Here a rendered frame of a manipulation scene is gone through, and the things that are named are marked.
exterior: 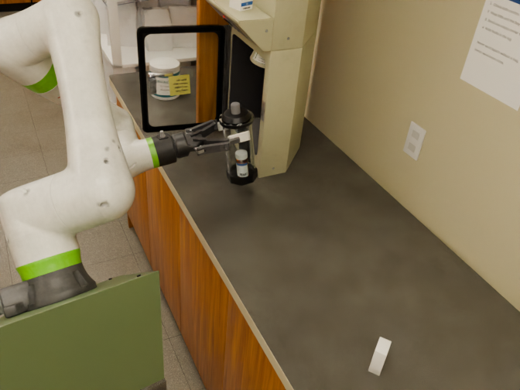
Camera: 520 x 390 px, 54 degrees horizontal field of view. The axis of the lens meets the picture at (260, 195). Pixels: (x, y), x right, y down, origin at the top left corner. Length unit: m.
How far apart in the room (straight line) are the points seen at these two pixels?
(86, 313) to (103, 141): 0.33
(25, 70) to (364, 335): 1.04
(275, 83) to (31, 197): 0.88
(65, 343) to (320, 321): 0.65
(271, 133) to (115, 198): 0.85
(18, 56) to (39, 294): 0.53
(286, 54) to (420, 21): 0.42
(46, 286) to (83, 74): 0.43
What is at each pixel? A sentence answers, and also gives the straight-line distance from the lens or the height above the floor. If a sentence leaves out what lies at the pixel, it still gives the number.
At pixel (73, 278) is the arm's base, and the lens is 1.12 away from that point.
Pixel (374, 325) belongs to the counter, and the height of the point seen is 0.94.
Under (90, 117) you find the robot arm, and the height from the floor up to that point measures 1.47.
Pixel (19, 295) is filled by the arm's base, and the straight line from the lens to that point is 1.14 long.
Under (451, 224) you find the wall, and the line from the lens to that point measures 1.75.
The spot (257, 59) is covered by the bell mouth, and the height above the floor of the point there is 1.33.
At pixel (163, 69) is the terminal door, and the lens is 1.90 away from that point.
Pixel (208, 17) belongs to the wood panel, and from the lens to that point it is 1.92.
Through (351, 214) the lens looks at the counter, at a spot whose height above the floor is 0.94.
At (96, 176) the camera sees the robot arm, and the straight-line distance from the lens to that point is 1.04.
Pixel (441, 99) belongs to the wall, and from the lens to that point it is 1.68.
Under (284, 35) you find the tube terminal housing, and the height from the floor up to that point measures 1.45.
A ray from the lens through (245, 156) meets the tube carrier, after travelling 1.62.
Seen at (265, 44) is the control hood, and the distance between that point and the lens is 1.61.
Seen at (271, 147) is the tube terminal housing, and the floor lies 1.06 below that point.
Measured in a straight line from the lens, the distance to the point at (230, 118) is 1.56.
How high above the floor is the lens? 1.99
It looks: 36 degrees down
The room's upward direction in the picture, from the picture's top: 6 degrees clockwise
